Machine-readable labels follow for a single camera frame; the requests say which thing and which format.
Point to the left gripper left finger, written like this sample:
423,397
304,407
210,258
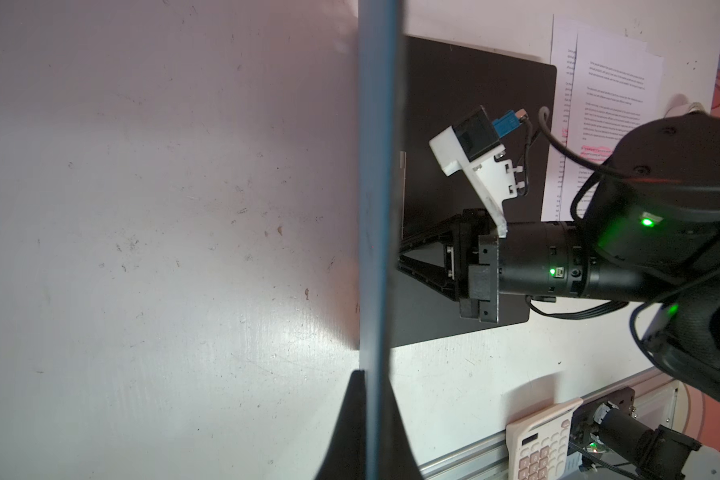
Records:
346,454

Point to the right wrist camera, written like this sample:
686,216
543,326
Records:
474,147

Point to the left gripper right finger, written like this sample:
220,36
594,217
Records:
400,461

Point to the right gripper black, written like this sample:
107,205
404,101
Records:
476,248

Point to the printed paper sheet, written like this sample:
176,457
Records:
615,90
563,57

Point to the blue folder black inside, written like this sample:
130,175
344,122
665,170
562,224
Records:
409,90

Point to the pink white calculator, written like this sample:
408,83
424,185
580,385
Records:
538,443

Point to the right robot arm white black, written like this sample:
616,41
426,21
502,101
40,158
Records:
650,236

